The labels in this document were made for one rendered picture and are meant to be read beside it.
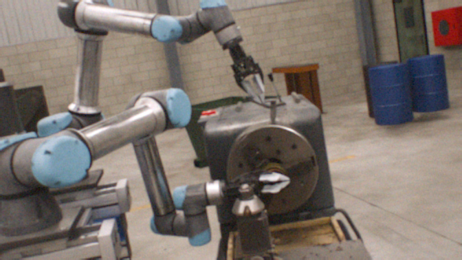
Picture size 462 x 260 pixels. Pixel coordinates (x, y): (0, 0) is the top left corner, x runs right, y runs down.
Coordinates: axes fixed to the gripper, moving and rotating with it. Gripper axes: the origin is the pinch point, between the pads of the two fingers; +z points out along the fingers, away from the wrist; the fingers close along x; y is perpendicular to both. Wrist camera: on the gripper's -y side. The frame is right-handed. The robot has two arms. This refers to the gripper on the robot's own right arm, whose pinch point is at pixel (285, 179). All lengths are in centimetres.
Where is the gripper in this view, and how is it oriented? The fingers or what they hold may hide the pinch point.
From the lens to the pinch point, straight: 164.1
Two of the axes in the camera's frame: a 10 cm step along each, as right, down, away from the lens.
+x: -1.7, -9.7, -1.5
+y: -0.5, 1.6, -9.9
